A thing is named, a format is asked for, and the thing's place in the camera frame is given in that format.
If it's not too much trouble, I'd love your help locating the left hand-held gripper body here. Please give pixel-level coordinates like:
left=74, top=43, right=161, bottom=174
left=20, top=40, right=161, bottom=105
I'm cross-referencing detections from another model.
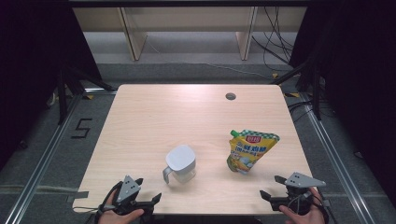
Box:
left=111, top=175, right=156, bottom=217

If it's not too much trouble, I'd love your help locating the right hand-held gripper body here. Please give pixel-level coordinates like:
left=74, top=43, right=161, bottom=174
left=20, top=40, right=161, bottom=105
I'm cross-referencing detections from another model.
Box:
left=270, top=172, right=327, bottom=217

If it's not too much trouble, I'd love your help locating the yellow seasoning pouch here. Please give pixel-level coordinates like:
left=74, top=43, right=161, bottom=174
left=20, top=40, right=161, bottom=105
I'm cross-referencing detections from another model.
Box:
left=226, top=129, right=281, bottom=175

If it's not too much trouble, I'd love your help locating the white lidded seasoning jar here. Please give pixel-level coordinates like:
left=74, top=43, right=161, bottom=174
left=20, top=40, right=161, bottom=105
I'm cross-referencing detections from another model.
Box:
left=162, top=144, right=197, bottom=185

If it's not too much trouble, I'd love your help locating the person's left hand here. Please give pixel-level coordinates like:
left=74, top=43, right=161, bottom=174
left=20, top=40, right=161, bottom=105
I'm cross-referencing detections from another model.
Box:
left=97, top=192, right=146, bottom=224

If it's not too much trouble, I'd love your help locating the person's right hand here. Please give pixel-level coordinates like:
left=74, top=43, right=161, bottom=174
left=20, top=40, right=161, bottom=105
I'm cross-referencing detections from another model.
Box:
left=278, top=187, right=327, bottom=224

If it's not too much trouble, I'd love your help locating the grey tape strip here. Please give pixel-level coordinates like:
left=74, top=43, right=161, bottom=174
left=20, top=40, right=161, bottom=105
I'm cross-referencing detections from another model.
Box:
left=66, top=190, right=91, bottom=203

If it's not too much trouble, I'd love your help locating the black metal stand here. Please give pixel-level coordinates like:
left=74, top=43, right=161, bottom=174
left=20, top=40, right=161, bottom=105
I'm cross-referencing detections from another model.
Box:
left=269, top=55, right=323, bottom=121
left=55, top=64, right=117, bottom=126

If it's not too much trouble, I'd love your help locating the black curtain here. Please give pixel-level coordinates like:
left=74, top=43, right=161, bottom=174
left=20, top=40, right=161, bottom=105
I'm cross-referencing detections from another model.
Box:
left=0, top=0, right=105, bottom=171
left=288, top=0, right=396, bottom=206

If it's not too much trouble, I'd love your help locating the beige background desk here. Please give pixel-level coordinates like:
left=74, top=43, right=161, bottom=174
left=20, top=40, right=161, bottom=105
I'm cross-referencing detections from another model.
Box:
left=72, top=6, right=307, bottom=62

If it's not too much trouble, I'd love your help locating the thin black gripper cord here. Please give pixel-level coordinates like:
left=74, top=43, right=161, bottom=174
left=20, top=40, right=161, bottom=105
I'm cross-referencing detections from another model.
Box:
left=73, top=181, right=123, bottom=222

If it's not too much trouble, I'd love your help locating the aluminium floor rail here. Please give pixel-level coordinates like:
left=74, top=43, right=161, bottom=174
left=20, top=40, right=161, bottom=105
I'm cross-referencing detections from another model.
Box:
left=3, top=88, right=118, bottom=224
left=298, top=92, right=378, bottom=224

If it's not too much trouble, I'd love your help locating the black cable beside table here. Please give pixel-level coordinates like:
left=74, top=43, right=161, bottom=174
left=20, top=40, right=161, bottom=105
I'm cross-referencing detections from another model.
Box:
left=288, top=100, right=313, bottom=124

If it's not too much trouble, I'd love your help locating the black floor cable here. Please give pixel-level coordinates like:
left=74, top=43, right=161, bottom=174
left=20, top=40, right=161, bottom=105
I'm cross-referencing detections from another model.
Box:
left=250, top=35, right=292, bottom=65

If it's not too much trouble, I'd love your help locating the white floor cable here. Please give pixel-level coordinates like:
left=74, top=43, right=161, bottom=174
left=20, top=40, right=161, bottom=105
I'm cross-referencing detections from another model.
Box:
left=145, top=38, right=273, bottom=79

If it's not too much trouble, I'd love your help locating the black hanging cable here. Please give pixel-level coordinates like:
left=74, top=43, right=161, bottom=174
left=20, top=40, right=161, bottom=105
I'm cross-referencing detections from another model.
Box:
left=262, top=6, right=295, bottom=73

